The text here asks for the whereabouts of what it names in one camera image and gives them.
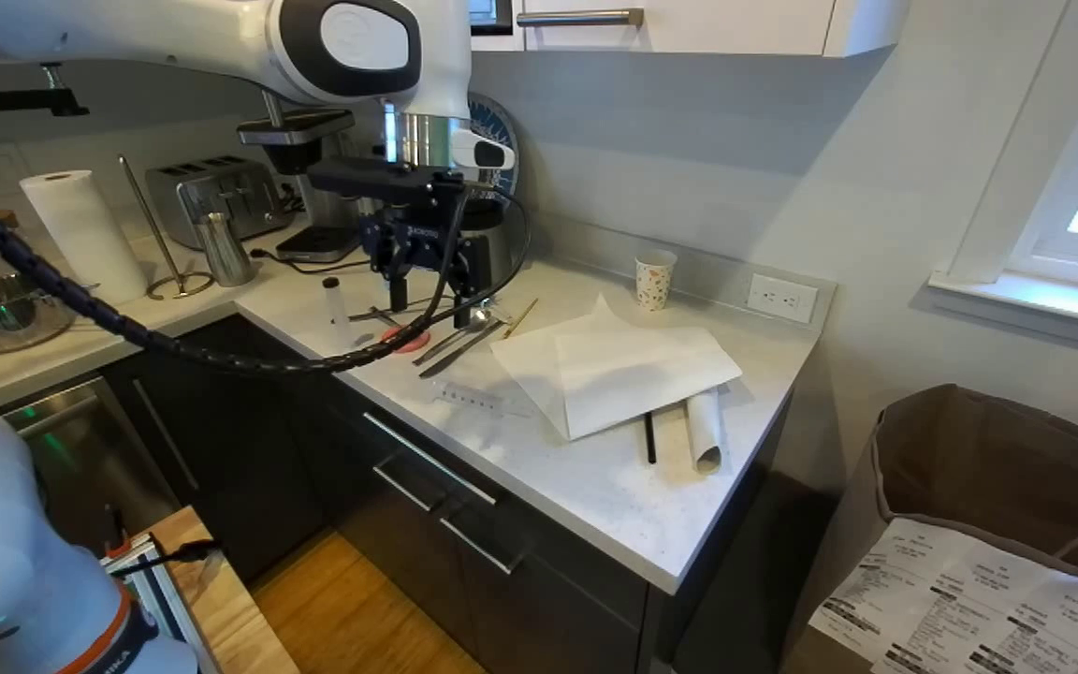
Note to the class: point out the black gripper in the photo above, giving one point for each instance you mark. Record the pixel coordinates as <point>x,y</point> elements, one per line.
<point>419,226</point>

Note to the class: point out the white paper towel sheet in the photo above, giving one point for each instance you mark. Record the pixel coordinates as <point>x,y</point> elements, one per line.
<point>616,370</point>

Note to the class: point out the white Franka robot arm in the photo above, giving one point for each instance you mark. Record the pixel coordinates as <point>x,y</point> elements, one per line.
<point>187,31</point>

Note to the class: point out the metal paper towel holder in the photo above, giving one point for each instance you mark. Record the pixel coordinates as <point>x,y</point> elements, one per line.
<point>163,256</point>

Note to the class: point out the white paper towel roll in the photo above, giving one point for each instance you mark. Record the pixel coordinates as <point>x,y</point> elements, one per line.
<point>76,229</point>

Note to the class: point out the metal spoon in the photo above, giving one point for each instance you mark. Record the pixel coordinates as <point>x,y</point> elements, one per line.
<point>459,333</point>

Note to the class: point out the orange round lid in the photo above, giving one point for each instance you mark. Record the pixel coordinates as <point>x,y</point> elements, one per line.
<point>408,340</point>

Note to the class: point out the steel kettle with black lid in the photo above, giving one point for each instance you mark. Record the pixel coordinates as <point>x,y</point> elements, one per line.
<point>505,246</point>

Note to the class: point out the wooden chopstick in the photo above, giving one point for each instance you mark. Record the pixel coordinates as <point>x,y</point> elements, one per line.
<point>520,318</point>

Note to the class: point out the small clear bottle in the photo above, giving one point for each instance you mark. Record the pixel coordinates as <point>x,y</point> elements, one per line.
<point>335,301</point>

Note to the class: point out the black flat device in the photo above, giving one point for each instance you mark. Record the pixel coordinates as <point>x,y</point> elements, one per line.
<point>314,240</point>

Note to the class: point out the blue patterned decorative plate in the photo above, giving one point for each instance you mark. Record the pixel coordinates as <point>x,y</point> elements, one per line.
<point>499,126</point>

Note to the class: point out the small steel pitcher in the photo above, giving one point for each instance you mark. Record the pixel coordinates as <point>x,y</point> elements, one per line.
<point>225,246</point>

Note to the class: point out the white patterned paper cup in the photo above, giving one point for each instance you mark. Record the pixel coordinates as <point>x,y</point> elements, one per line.
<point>653,285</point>

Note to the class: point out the silver toaster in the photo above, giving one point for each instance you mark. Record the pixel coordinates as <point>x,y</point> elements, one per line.
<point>223,189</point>

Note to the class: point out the dark lower kitchen cabinet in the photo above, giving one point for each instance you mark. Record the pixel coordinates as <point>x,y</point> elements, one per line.
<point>314,488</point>

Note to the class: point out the white upper cabinet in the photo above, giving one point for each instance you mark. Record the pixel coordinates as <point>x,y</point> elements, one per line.
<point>711,25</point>

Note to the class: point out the wooden side table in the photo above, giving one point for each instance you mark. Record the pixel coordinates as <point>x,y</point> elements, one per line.
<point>232,612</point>

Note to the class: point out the white and blue box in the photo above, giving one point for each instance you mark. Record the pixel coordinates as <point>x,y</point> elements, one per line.
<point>157,584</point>

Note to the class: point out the grey metal pan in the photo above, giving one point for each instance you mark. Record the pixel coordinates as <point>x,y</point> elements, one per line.
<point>2,316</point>

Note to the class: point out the black bar with orange clip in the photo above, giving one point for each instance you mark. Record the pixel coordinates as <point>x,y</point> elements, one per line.
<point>10,101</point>

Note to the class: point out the brown printed paper bag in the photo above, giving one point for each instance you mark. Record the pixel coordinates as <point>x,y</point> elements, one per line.
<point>990,537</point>

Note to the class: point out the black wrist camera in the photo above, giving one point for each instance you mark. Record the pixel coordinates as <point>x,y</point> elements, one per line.
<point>374,177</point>

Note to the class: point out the white wall outlet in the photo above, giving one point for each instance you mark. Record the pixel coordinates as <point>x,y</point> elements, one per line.
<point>784,296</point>

